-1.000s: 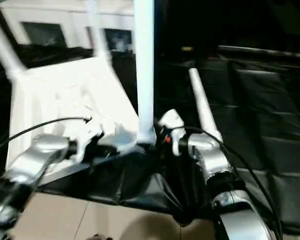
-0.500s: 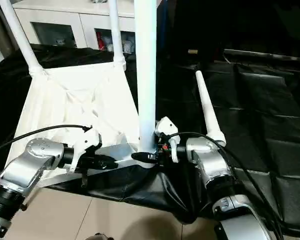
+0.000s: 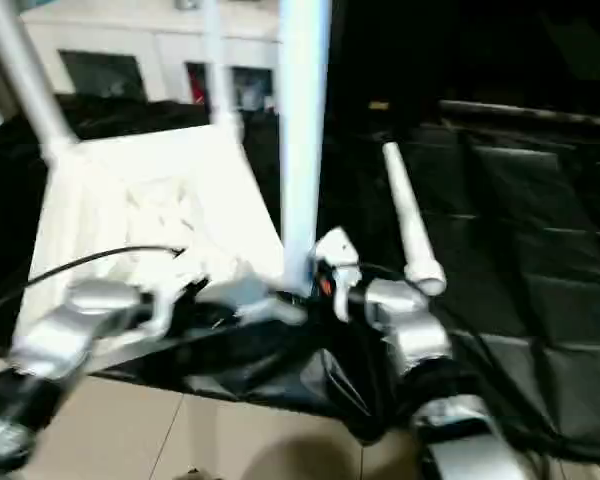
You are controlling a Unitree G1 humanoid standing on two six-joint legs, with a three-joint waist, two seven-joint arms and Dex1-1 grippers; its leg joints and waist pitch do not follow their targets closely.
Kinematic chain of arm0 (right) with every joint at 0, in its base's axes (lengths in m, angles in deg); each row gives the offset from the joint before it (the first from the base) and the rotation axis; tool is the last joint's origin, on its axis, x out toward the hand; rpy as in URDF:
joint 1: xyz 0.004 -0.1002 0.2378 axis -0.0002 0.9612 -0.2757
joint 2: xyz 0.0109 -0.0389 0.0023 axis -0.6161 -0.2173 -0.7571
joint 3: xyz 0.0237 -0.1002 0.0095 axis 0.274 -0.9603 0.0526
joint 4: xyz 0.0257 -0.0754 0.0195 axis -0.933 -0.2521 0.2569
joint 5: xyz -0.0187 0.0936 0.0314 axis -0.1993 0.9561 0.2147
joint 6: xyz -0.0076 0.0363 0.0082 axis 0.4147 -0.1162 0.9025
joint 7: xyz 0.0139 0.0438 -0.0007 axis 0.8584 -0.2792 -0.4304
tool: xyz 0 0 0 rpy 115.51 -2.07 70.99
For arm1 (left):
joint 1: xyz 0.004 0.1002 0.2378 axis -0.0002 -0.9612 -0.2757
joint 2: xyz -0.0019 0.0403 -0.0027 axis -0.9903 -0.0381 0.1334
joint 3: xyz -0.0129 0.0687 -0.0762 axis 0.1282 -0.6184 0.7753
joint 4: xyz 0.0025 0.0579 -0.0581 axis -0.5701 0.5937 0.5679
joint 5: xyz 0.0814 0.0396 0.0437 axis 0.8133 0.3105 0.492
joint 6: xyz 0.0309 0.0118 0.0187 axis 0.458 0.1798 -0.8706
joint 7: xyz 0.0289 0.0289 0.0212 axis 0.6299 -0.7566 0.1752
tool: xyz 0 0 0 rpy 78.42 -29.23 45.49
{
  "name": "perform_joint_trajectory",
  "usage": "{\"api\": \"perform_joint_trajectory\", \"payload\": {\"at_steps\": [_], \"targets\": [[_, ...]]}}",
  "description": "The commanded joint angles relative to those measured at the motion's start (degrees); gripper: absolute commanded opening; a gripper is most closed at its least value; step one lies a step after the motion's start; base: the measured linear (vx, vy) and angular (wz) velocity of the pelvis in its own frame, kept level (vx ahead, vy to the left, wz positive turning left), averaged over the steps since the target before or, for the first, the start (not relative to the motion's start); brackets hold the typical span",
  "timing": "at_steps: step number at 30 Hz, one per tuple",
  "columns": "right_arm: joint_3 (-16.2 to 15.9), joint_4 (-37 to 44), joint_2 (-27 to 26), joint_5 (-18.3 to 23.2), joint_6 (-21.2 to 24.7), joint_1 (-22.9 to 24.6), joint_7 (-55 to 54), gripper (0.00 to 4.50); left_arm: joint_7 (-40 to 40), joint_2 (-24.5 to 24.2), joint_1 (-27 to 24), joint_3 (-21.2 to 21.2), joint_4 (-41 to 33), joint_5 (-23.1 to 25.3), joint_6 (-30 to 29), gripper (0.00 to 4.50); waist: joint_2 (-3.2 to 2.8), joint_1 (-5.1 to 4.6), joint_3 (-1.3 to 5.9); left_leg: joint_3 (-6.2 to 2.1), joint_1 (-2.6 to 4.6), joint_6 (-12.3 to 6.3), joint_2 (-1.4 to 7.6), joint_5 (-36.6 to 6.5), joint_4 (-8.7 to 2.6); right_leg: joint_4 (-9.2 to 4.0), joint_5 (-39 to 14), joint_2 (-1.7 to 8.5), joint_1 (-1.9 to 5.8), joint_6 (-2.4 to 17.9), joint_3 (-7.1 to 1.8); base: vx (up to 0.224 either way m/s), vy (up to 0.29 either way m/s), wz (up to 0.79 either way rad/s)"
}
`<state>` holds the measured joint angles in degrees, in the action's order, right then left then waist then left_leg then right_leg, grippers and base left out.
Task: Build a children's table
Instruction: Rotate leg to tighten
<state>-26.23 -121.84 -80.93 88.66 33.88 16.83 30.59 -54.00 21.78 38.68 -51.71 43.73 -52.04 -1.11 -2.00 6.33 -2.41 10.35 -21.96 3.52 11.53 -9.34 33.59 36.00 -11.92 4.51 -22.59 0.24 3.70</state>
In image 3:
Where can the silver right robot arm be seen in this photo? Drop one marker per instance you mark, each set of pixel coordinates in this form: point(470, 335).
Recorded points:
point(430, 360)

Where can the black work mat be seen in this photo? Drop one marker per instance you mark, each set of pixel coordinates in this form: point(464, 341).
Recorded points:
point(500, 280)

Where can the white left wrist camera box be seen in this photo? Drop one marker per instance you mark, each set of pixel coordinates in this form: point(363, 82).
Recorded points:
point(170, 295)

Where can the white sideboard with glass doors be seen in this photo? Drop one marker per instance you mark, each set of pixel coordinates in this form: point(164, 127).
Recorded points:
point(130, 35)

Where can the white plastic table leg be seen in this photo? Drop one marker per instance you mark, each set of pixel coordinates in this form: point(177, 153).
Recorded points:
point(220, 70)
point(30, 80)
point(410, 220)
point(303, 130)

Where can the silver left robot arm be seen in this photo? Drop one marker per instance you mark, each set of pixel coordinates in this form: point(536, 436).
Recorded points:
point(60, 340)

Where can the white plastic table top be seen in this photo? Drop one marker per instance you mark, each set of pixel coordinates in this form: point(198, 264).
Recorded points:
point(150, 200)

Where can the small yellow tag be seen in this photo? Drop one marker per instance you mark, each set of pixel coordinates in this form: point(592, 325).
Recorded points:
point(379, 105)

